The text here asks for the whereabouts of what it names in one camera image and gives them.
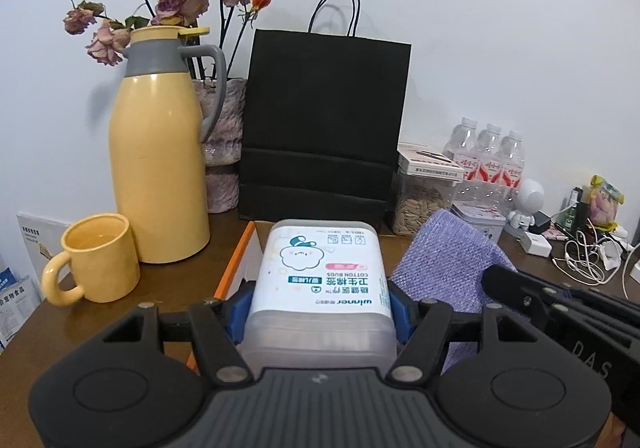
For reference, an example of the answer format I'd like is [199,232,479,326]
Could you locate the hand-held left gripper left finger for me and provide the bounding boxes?
[102,285,256,385]

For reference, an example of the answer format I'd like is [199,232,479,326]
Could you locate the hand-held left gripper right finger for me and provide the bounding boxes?
[387,280,540,384]

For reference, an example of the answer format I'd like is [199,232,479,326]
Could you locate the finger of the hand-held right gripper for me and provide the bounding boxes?
[481,264,640,329]

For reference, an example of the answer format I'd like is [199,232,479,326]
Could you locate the orange cardboard box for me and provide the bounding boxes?
[215,220,273,301]

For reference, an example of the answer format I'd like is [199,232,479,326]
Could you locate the purple woven cloth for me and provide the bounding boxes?
[390,208,521,374]

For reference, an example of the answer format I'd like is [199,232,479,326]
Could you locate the white cotton bud box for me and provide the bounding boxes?
[240,219,398,376]

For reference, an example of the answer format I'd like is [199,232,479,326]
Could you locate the white charger block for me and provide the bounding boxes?
[520,230,553,258]

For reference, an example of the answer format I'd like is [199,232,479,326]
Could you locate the black charger block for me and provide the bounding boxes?
[530,210,553,235]

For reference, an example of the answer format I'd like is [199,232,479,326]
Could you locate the printed tin box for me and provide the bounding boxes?
[450,200,507,244]

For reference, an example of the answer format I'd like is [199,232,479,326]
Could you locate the dark green bottle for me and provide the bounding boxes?
[562,185,591,234]

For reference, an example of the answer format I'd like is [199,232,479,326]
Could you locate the white robot-shaped speaker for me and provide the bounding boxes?
[502,178,546,238]

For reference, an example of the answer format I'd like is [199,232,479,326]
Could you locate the clear seed container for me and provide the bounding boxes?
[391,170,461,236]

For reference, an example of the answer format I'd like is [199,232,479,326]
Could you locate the clear water bottle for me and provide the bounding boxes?
[497,129,527,189]
[475,123,503,201]
[442,117,480,189]

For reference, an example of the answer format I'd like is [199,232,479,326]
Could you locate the yellow pink snack packet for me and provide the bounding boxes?
[587,174,626,233]

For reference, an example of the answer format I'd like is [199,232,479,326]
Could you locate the yellow mug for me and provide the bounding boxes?
[41,213,141,306]

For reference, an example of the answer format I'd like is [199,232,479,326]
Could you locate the small white flat box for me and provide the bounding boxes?
[397,142,465,178]

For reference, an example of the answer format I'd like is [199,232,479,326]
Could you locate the yellow thermos jug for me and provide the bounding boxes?
[109,25,227,265]

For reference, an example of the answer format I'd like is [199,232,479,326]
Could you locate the pink marbled vase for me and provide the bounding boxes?
[192,77,248,214]

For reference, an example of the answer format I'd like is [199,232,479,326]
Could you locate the black paper bag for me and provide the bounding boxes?
[237,0,412,236]

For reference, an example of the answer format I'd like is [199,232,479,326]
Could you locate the blue white leaflets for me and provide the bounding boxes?
[0,253,43,354]

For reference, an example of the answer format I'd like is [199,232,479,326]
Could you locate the tangled white cables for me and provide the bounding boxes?
[550,218,640,301]

